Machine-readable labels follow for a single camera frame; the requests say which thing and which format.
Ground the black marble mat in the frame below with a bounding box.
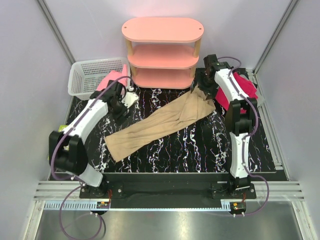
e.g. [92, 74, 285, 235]
[49, 66, 278, 174]

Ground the grey t-shirt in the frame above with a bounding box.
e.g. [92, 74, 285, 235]
[253, 83, 265, 108]

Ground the pink t-shirt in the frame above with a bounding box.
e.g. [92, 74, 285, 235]
[96, 64, 130, 95]

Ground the magenta t-shirt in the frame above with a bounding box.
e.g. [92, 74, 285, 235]
[214, 69, 258, 111]

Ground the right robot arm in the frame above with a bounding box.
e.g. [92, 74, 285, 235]
[199, 54, 258, 199]

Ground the green treehouse book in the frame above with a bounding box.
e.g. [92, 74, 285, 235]
[48, 125, 67, 162]

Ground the pink three-tier shelf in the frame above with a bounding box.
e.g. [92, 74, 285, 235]
[121, 17, 204, 90]

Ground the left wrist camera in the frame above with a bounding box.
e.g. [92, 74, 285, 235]
[121, 90, 139, 109]

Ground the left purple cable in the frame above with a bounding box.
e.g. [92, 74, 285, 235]
[49, 76, 136, 238]

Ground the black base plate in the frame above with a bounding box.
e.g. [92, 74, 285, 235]
[79, 171, 287, 211]

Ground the white plastic basket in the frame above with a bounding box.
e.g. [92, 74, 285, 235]
[67, 57, 131, 101]

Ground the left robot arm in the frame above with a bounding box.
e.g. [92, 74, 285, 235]
[48, 76, 138, 198]

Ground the black t-shirt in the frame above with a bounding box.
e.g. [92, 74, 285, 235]
[195, 67, 250, 88]

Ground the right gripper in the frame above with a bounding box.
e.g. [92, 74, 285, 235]
[189, 70, 219, 101]

